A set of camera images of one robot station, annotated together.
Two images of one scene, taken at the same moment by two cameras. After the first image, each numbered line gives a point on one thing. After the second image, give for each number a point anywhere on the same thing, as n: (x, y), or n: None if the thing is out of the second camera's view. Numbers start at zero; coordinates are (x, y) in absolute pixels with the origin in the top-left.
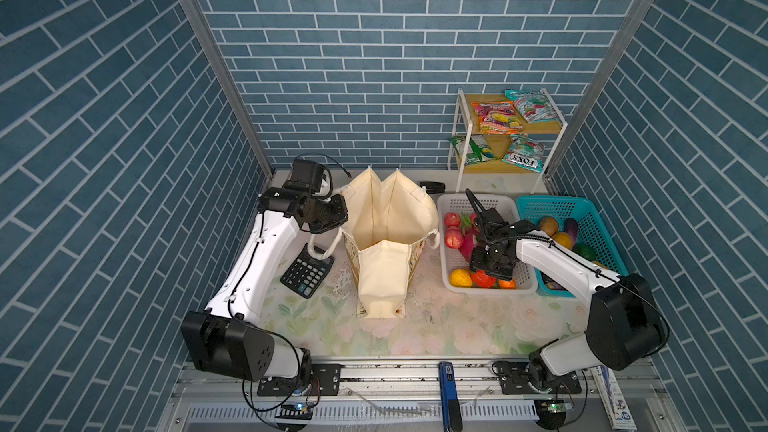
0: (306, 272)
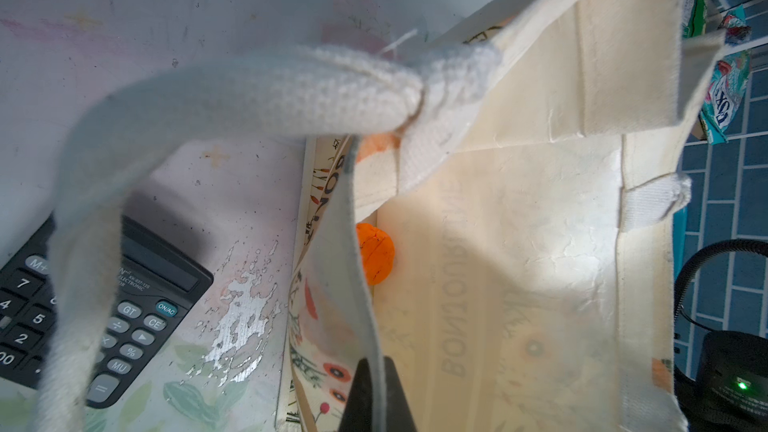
0: (158, 284)
